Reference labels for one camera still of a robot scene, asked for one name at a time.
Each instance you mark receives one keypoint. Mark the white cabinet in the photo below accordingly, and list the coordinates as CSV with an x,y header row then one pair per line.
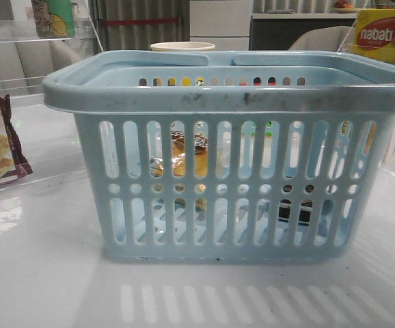
x,y
226,24

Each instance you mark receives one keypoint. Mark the left clear acrylic shelf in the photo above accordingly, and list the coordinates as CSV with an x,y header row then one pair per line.
x,y
49,140

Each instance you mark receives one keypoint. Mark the light blue plastic basket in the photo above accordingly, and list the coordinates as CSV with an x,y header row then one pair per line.
x,y
289,139

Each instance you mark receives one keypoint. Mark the black tissue pack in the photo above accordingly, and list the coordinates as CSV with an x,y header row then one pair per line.
x,y
286,209

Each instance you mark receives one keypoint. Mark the yellow popcorn paper cup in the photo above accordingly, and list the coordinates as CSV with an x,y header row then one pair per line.
x,y
185,46

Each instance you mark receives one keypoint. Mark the yellow nabati wafer box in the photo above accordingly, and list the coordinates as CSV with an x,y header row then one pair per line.
x,y
374,34

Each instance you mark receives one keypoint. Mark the bread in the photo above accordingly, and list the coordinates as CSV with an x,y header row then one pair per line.
x,y
178,158

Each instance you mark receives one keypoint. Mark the red barrier belt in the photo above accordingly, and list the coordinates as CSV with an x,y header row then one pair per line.
x,y
155,21

